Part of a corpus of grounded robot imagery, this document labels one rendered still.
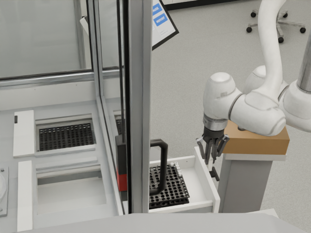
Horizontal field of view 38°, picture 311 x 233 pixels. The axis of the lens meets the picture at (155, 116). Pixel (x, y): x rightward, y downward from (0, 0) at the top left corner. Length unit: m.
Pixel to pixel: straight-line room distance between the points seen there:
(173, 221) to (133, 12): 0.36
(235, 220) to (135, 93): 0.35
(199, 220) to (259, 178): 1.75
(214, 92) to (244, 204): 1.05
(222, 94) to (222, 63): 2.60
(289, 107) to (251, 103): 0.47
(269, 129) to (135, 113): 0.69
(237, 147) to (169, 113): 1.47
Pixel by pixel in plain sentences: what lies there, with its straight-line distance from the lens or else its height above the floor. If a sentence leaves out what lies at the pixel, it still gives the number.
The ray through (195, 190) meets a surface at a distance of 1.84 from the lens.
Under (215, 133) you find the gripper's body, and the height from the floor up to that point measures 1.13.
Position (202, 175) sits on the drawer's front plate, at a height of 0.90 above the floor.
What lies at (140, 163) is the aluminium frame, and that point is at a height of 1.51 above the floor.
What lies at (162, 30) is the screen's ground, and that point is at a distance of 2.48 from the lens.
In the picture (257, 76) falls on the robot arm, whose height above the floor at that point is 1.12.
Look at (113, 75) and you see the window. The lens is 0.84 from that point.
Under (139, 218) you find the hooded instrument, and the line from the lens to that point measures 0.55.
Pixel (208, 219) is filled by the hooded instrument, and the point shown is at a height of 1.76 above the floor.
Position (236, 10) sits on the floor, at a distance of 5.03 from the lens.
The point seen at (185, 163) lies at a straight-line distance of 1.90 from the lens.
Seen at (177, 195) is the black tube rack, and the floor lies 0.90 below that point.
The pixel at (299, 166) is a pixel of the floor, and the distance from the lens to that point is 3.25.
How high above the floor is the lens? 2.22
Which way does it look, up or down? 40 degrees down
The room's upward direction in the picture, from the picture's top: 2 degrees clockwise
